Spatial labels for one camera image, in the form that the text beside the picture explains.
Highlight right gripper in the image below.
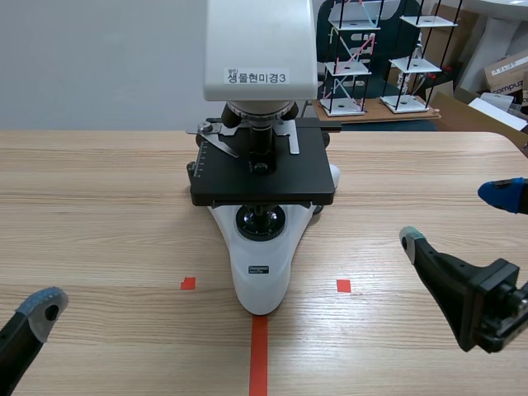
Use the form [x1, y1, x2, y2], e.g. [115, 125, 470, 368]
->
[398, 177, 528, 355]

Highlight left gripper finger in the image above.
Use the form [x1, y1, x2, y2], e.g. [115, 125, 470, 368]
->
[0, 285, 69, 396]

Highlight large open cardboard box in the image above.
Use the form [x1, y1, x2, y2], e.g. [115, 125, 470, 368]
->
[427, 86, 528, 150]

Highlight flat brown cardboard board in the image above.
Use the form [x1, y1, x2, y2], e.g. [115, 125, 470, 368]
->
[312, 97, 442, 125]

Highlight brown printed cardboard box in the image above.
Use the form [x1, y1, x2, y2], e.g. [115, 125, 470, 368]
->
[483, 52, 528, 98]

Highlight black rod tower, white shelves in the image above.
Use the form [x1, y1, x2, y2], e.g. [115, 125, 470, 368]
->
[379, 0, 460, 114]

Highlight white wash basin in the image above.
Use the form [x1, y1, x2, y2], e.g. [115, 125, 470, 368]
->
[460, 0, 528, 92]

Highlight straw tower model, white shelves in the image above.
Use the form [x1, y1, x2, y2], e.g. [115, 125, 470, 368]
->
[319, 0, 383, 116]

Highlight white and black microscope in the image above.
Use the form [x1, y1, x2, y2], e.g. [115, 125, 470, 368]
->
[185, 0, 343, 318]

